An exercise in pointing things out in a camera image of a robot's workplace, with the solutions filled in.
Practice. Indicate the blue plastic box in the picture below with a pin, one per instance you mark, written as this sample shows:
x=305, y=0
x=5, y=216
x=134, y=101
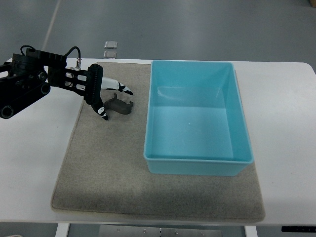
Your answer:
x=195, y=121

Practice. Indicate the black table control panel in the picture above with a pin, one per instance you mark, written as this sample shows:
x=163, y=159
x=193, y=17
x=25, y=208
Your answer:
x=298, y=229

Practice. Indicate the grey felt mat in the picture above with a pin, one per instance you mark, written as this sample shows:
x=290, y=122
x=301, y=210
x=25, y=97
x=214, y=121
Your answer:
x=104, y=173

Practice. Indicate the brown hippo toy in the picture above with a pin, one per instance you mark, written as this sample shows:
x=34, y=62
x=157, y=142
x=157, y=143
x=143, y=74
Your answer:
x=118, y=105

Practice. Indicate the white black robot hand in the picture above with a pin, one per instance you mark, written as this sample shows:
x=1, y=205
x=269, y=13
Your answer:
x=95, y=82

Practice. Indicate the lower floor socket plate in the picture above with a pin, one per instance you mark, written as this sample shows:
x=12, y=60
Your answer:
x=110, y=54

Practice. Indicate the metal table base plate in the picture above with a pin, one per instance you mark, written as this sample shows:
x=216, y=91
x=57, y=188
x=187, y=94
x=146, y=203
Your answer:
x=135, y=231

